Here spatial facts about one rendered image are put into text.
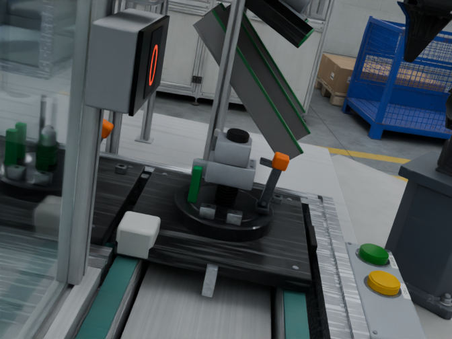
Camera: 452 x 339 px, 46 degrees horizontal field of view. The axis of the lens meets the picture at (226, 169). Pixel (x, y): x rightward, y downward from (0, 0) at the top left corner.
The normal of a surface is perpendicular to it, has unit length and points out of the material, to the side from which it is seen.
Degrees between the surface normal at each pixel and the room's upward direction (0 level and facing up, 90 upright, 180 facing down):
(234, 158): 90
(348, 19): 90
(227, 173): 90
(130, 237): 90
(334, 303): 0
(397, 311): 0
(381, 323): 0
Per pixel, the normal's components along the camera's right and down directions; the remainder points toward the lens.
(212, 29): -0.24, 0.33
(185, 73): 0.09, 0.40
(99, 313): 0.18, -0.91
